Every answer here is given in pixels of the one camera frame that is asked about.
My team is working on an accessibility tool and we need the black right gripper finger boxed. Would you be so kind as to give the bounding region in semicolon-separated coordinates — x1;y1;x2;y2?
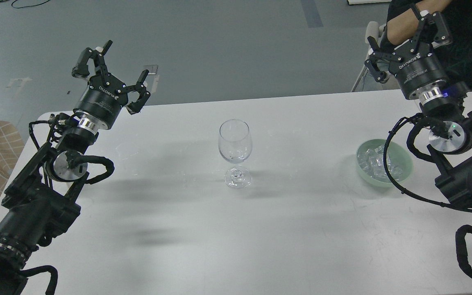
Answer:
365;36;396;83
410;4;453;49

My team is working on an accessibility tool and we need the clear wine glass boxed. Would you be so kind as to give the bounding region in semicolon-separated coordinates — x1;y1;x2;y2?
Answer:
218;119;253;189

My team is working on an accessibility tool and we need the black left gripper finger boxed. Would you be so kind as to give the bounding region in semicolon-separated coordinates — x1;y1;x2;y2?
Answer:
123;70;151;114
71;40;113;81

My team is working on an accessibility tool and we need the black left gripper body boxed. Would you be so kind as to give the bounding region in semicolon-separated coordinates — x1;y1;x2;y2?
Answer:
73;75;128;129

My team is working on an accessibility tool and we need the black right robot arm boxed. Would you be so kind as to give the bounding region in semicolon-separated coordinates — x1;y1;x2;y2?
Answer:
365;0;472;243

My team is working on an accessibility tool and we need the black floor cable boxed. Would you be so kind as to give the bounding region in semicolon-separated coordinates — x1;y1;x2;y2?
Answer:
11;0;52;9

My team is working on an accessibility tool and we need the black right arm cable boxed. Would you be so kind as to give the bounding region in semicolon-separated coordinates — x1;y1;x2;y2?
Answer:
384;115;472;211

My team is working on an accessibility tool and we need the green bowl of ice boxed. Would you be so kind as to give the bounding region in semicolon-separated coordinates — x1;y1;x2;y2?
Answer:
356;139;414;187

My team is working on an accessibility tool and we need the seated person in black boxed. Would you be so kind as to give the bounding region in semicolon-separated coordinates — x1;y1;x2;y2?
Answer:
386;0;472;91

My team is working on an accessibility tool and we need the white metal chair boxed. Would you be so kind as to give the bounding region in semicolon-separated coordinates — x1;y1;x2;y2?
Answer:
350;22;393;92

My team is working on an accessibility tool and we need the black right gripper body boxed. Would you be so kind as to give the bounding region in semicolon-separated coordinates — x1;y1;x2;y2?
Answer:
390;42;449;100

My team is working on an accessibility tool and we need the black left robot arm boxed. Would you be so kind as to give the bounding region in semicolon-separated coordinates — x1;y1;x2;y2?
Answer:
0;41;151;295

